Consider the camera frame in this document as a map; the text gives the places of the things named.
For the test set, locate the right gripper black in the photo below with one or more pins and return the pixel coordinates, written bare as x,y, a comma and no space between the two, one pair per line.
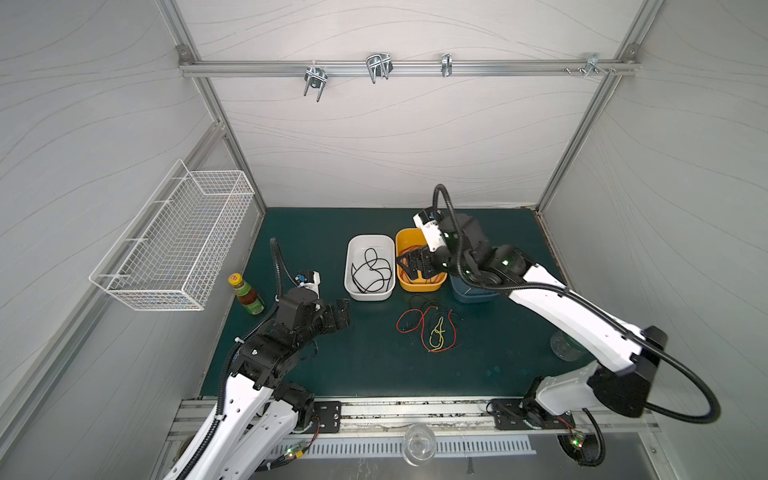
432,261

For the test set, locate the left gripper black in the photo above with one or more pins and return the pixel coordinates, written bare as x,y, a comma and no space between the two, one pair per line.
331,323

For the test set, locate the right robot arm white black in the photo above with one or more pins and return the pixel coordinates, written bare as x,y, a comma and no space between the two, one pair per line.
625,357

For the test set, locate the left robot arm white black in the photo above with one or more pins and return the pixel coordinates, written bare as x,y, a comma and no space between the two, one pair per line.
256,408

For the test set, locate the yellow plastic bin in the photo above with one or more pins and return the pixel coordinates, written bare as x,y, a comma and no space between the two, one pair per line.
413,238

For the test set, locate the white plastic bin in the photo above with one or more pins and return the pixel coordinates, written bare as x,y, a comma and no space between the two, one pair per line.
370,270

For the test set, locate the blue plastic bin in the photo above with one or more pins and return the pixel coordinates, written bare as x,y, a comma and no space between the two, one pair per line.
466,294

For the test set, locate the sauce bottle yellow cap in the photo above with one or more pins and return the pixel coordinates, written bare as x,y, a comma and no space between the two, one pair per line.
246,295

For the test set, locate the clear glass cup front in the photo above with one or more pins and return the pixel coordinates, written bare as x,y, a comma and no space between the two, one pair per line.
419,445

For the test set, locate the green lidded glass jar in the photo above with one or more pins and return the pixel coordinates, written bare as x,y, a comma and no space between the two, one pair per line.
566,348

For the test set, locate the metal u-bolt clamp middle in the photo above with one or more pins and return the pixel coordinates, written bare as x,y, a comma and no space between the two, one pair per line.
379,65

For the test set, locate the metal u-bolt clamp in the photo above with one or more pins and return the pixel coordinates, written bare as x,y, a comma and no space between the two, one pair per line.
379,65
315,79

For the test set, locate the metal clamp small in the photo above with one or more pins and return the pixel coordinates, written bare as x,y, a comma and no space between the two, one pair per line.
446,65

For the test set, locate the metal u-bolt clamp left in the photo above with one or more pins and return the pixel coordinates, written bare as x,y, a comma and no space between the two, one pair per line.
315,79

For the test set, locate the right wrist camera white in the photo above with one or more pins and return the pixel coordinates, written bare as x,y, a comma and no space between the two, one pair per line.
427,221

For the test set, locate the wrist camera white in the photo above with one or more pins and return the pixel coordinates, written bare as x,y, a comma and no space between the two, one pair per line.
309,279
427,221

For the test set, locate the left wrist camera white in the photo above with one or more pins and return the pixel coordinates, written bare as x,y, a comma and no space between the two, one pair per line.
309,279

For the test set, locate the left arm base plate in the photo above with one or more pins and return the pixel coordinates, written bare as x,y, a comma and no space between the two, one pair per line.
322,417

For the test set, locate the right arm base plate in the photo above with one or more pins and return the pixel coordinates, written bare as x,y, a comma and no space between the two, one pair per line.
511,414

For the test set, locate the white wire basket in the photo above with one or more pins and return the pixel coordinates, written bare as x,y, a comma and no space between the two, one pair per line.
169,256

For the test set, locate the metal bracket right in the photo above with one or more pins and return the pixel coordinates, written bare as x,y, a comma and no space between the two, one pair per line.
591,67

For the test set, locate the aluminium crossbar rail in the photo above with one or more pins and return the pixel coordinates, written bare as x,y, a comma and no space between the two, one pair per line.
401,68

